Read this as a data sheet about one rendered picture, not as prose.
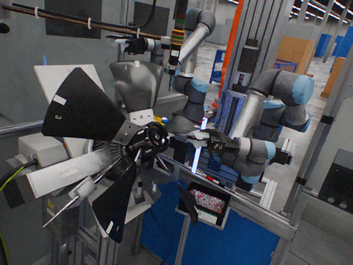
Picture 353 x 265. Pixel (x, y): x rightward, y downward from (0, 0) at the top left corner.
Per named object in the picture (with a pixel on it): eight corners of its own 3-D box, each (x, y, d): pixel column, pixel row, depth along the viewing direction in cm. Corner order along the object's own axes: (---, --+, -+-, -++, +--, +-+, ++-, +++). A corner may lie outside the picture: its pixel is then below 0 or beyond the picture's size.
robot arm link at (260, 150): (272, 165, 111) (279, 146, 107) (246, 161, 110) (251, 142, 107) (266, 155, 118) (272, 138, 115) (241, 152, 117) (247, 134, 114)
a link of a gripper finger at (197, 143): (186, 143, 108) (208, 145, 108) (185, 136, 113) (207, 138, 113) (185, 150, 109) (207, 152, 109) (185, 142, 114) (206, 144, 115)
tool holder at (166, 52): (156, 67, 94) (160, 37, 90) (158, 63, 100) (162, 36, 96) (182, 71, 94) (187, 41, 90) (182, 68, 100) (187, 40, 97)
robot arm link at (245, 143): (247, 134, 113) (241, 150, 117) (236, 133, 113) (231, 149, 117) (251, 144, 107) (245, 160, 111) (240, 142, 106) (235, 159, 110)
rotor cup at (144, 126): (129, 169, 98) (152, 161, 90) (114, 133, 99) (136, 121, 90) (155, 158, 110) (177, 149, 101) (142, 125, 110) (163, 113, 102)
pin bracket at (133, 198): (117, 193, 110) (131, 190, 104) (128, 190, 114) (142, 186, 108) (121, 208, 109) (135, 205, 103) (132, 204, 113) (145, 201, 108)
